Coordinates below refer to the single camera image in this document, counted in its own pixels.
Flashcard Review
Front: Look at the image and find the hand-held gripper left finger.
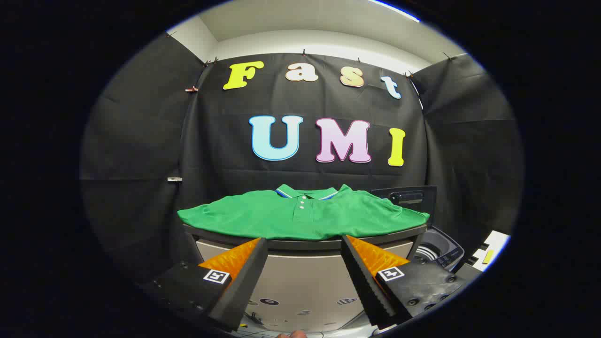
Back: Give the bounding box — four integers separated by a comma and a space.
151, 237, 269, 332

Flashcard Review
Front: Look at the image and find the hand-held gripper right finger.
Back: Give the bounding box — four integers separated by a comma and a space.
340, 234, 466, 331

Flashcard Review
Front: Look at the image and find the green polo shirt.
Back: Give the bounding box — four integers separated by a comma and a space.
177, 184, 430, 241

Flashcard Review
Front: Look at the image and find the white board with yellow strip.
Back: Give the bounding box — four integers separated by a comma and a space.
470, 230, 511, 273

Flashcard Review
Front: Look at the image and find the black backdrop cloth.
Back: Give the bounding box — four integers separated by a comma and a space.
80, 32, 524, 287

